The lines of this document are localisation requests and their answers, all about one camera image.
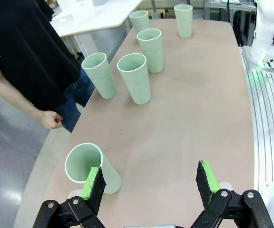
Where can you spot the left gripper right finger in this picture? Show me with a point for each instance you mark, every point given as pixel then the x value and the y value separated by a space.
pixel 208 187

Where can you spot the large white table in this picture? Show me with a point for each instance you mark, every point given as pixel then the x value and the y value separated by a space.
pixel 99 16

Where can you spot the person's right forearm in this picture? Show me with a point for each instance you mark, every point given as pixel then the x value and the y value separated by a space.
pixel 11 95

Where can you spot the aluminium profile rack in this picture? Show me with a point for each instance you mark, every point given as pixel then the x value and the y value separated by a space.
pixel 229 6

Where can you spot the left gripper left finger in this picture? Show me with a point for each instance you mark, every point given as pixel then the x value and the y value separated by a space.
pixel 93 187

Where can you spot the person black shirt blue jeans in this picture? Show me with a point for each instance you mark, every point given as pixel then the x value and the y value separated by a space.
pixel 20 35

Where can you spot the slatted aluminium mounting plate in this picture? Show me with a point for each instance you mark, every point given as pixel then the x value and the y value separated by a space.
pixel 265 118

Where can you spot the person's right hand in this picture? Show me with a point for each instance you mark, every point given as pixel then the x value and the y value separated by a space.
pixel 51 120

